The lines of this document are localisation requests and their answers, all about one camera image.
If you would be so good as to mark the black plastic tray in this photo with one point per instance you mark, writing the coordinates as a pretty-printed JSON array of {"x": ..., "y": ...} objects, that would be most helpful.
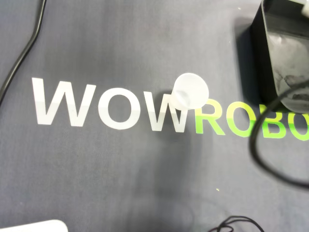
[{"x": 285, "y": 48}]

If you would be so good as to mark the dark grey WOWROBO mat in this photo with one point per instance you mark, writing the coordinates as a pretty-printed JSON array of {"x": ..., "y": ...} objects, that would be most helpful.
[{"x": 96, "y": 169}]

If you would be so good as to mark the white desk lamp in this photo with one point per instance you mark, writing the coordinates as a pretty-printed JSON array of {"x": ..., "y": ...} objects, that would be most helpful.
[{"x": 36, "y": 227}]

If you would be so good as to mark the white flanged plastic cup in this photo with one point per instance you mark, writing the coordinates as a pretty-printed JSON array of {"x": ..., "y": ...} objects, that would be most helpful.
[{"x": 190, "y": 93}]

